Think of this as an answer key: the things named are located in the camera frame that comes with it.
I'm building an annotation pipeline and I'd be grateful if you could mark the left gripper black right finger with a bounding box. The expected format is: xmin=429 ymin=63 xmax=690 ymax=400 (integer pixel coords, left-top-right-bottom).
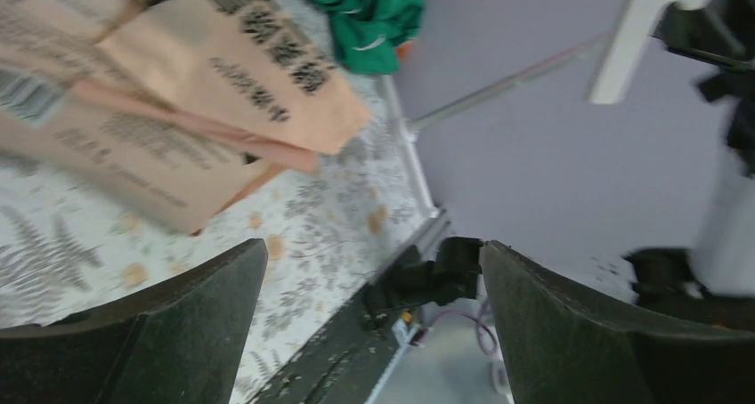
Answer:
xmin=480 ymin=241 xmax=754 ymax=403

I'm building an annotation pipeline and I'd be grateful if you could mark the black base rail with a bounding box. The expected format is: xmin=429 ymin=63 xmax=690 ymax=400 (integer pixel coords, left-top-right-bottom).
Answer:
xmin=251 ymin=237 xmax=483 ymax=404

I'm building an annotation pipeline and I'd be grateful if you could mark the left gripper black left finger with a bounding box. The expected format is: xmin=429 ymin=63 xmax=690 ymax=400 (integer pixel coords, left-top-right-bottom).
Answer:
xmin=1 ymin=238 xmax=267 ymax=403

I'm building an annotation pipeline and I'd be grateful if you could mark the green sweatshirt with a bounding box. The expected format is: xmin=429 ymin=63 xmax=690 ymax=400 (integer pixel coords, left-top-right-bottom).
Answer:
xmin=308 ymin=0 xmax=426 ymax=75

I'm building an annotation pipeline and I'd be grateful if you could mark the pink cat litter bag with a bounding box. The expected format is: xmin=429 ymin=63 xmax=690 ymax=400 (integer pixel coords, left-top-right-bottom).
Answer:
xmin=1 ymin=0 xmax=371 ymax=233

